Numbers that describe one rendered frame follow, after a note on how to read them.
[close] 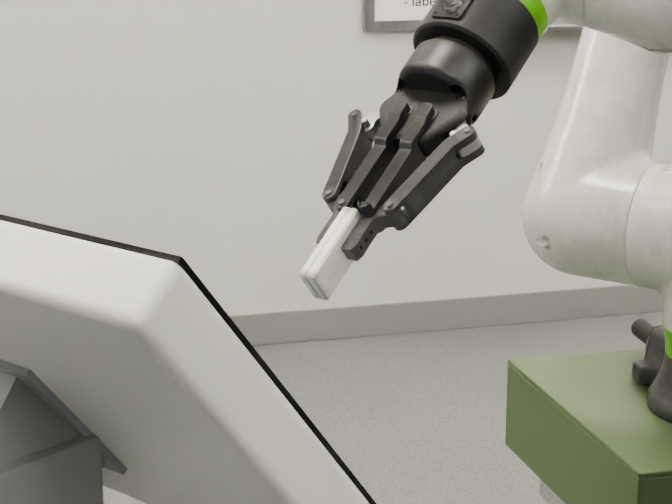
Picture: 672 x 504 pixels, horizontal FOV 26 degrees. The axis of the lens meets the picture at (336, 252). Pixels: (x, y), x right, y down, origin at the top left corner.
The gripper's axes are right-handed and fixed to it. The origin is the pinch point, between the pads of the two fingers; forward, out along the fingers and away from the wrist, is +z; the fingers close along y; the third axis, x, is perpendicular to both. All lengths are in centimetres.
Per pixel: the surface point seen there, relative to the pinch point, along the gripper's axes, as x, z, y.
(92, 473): -4.0, 24.6, -4.3
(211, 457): -9.1, 22.4, 9.2
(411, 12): 178, -197, -194
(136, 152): 166, -120, -243
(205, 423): -14.5, 22.4, 12.2
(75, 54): 135, -128, -252
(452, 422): 222, -92, -138
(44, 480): -7.4, 27.3, -4.3
